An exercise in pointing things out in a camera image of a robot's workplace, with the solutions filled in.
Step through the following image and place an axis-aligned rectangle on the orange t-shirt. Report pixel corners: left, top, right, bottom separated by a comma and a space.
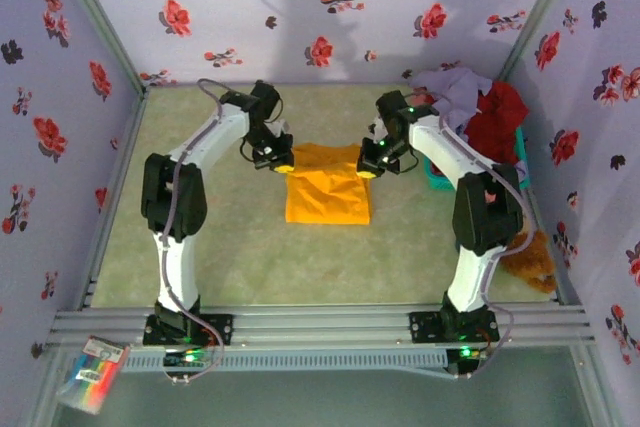
284, 142, 372, 226

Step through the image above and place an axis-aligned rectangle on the teal plastic basket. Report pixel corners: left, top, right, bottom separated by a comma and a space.
422, 125, 531, 194

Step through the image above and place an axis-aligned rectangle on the brown plush toy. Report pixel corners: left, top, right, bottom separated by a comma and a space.
499, 228, 559, 296

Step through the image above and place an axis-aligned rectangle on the controller board with green light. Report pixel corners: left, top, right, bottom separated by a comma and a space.
163, 348, 212, 369
446, 345, 490, 377

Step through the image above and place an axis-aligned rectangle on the colourful marker pack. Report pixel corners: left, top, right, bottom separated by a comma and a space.
54, 335, 132, 416

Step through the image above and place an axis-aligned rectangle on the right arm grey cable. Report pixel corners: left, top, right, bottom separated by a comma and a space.
414, 89, 531, 349

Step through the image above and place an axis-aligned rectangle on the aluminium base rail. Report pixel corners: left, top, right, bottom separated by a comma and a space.
47, 302, 597, 349

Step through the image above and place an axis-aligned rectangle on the grey slotted cable duct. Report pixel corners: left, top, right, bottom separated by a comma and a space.
122, 350, 447, 374

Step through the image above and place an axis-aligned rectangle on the aluminium frame post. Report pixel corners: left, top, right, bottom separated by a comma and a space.
48, 0, 147, 94
498, 0, 586, 84

